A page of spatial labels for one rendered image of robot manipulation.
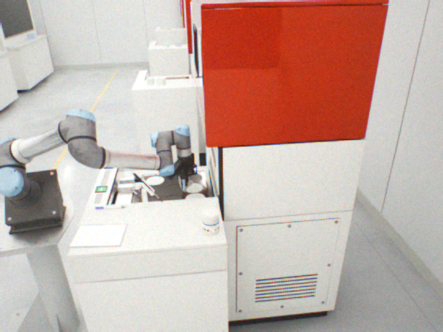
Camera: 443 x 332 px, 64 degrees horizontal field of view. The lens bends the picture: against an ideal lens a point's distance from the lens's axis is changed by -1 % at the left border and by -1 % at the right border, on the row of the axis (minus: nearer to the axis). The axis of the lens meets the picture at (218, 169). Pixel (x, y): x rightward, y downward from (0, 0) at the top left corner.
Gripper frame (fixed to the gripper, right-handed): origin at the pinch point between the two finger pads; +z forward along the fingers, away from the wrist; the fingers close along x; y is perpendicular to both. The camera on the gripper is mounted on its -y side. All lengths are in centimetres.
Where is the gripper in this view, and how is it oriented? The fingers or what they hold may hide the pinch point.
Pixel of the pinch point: (183, 190)
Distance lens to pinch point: 190.6
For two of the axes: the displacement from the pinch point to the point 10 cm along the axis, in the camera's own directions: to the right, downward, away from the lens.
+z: 0.2, 8.9, 4.6
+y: 7.6, -3.1, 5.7
